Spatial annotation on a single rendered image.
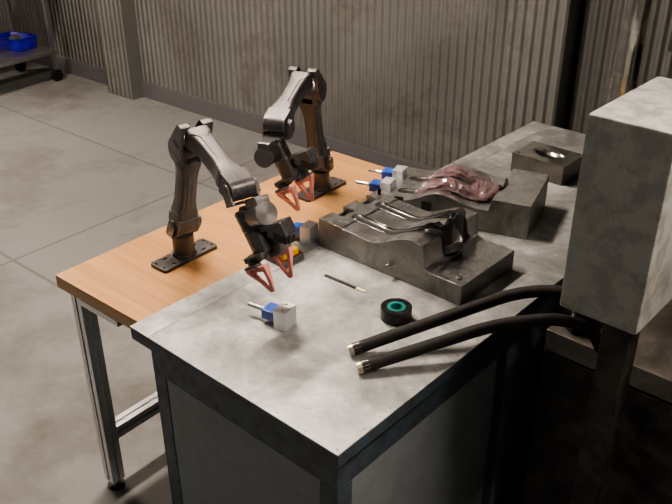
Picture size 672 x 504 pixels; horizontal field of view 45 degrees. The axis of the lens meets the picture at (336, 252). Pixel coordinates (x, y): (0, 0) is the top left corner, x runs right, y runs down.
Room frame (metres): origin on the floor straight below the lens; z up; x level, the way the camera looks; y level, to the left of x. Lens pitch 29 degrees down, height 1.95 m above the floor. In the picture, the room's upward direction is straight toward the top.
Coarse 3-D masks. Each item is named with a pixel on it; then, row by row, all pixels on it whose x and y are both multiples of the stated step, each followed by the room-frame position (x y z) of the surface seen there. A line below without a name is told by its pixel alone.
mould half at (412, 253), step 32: (320, 224) 2.11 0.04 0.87; (352, 224) 2.09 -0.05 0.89; (384, 224) 2.09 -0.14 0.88; (416, 224) 2.05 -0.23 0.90; (352, 256) 2.03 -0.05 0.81; (384, 256) 1.95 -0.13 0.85; (416, 256) 1.88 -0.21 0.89; (448, 256) 1.94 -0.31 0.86; (480, 256) 1.94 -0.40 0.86; (512, 256) 1.97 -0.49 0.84; (448, 288) 1.81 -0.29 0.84; (480, 288) 1.86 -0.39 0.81
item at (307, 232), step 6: (306, 222) 2.16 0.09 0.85; (312, 222) 2.16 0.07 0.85; (300, 228) 2.14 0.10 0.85; (306, 228) 2.13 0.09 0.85; (312, 228) 2.13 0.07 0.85; (300, 234) 2.14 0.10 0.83; (306, 234) 2.13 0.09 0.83; (312, 234) 2.13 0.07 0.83; (318, 234) 2.17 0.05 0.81; (300, 240) 2.14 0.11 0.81; (306, 240) 2.13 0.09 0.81; (312, 240) 2.13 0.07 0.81
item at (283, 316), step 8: (248, 304) 1.75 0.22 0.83; (256, 304) 1.75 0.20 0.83; (272, 304) 1.73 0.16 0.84; (280, 304) 1.71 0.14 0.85; (288, 304) 1.71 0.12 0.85; (264, 312) 1.71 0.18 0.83; (272, 312) 1.70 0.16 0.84; (280, 312) 1.68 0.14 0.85; (288, 312) 1.68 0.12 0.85; (272, 320) 1.69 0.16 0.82; (280, 320) 1.68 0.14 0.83; (288, 320) 1.68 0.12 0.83; (296, 320) 1.71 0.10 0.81; (280, 328) 1.68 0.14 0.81; (288, 328) 1.68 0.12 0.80
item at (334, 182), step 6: (318, 174) 2.49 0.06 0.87; (324, 174) 2.49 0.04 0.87; (318, 180) 2.49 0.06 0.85; (324, 180) 2.49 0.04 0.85; (330, 180) 2.58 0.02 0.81; (336, 180) 2.58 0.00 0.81; (342, 180) 2.58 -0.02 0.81; (318, 186) 2.49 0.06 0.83; (324, 186) 2.49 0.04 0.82; (330, 186) 2.51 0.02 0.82; (336, 186) 2.53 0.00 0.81; (300, 192) 2.48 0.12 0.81; (318, 192) 2.48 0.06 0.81; (324, 192) 2.48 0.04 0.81; (300, 198) 2.44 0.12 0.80; (306, 198) 2.43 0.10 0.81
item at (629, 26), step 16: (624, 0) 1.70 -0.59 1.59; (640, 0) 1.68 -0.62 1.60; (624, 16) 1.70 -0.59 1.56; (640, 16) 1.68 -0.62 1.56; (624, 32) 1.69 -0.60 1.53; (640, 32) 1.68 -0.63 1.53; (624, 48) 1.69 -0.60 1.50; (640, 48) 1.69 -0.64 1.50; (624, 64) 1.69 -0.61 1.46; (640, 64) 1.70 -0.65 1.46; (608, 80) 1.72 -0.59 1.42; (624, 80) 1.68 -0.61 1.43; (608, 96) 1.70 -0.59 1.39; (592, 320) 1.67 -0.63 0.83
